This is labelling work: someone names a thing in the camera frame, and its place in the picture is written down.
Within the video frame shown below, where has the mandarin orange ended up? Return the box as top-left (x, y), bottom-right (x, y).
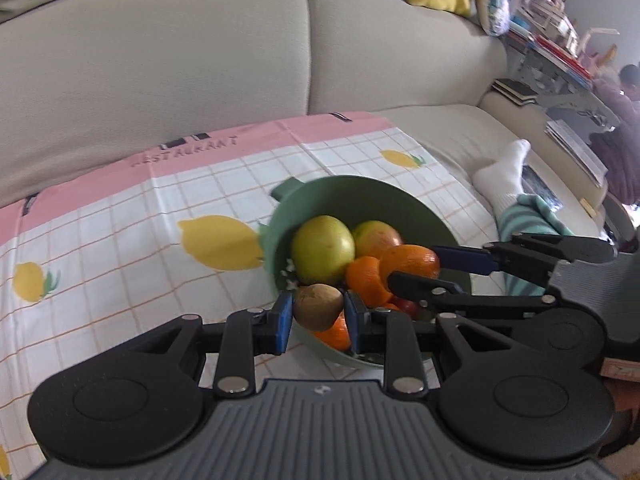
top-left (314, 313), bottom-right (350, 352)
top-left (345, 256), bottom-right (392, 308)
top-left (378, 244), bottom-right (440, 290)

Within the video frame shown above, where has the green pear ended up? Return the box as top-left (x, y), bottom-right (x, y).
top-left (291, 216), bottom-right (355, 285)
top-left (352, 220), bottom-right (404, 259)

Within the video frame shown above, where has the green colander bowl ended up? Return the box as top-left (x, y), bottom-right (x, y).
top-left (259, 173), bottom-right (474, 370)

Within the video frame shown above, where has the brown kiwi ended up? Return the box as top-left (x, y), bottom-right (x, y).
top-left (293, 284), bottom-right (344, 332)

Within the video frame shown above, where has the striped teal trouser leg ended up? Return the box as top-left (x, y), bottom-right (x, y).
top-left (497, 193), bottom-right (576, 297)

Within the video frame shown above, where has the white sock foot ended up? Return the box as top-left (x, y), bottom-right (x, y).
top-left (472, 139), bottom-right (530, 220)

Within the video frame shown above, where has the person in purple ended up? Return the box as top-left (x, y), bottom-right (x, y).
top-left (589, 64), bottom-right (639, 205)

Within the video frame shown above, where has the pink checked lemon cloth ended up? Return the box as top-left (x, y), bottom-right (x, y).
top-left (1, 105), bottom-right (512, 479)

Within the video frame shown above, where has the cluttered side table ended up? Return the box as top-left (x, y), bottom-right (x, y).
top-left (492, 0), bottom-right (620, 131)

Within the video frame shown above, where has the beige sofa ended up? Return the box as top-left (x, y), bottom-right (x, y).
top-left (1, 0), bottom-right (603, 236)

